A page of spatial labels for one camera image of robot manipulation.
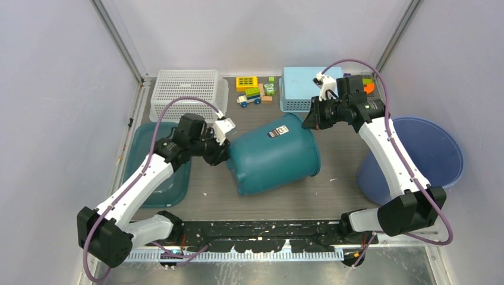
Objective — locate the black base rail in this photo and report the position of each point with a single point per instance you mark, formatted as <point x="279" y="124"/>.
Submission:
<point x="262" y="236"/>

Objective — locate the white toy car blue wheels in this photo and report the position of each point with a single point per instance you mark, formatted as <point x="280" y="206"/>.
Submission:
<point x="250" y="96"/>

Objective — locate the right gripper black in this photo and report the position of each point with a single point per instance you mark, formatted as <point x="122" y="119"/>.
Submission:
<point x="314" y="120"/>

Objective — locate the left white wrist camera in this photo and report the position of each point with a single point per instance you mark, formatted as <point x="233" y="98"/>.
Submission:
<point x="222" y="128"/>

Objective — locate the teal transparent plastic tub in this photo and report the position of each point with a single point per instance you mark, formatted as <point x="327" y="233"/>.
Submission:
<point x="167" y="187"/>

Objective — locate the teal round bucket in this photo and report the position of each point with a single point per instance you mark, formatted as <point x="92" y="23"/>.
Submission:
<point x="273" y="155"/>

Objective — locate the yellow toy block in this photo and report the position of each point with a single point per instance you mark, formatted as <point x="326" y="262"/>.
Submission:
<point x="244" y="83"/>

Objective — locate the blue round bucket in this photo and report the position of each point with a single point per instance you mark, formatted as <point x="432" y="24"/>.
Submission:
<point x="434" y="152"/>

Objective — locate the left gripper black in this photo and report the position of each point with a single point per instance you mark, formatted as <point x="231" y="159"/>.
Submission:
<point x="220" y="153"/>

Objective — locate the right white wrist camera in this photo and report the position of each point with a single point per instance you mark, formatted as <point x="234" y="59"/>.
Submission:
<point x="327" y="86"/>

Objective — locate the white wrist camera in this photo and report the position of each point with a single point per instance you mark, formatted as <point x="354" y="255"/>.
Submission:
<point x="327" y="86"/>
<point x="222" y="128"/>

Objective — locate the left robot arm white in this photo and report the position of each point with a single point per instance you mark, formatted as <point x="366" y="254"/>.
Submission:
<point x="107" y="231"/>

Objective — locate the white perforated plastic basket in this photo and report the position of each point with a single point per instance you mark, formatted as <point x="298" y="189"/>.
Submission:
<point x="205" y="84"/>

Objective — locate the light blue perforated basket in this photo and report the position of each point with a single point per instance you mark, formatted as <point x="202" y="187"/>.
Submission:
<point x="297" y="88"/>

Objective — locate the orange purple toy blocks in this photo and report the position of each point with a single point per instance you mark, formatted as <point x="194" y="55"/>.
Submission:
<point x="368" y="84"/>

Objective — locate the green monster toy block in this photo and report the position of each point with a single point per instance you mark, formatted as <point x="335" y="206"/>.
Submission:
<point x="269" y="87"/>

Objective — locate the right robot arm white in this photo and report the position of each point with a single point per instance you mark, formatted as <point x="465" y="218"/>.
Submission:
<point x="415" y="203"/>

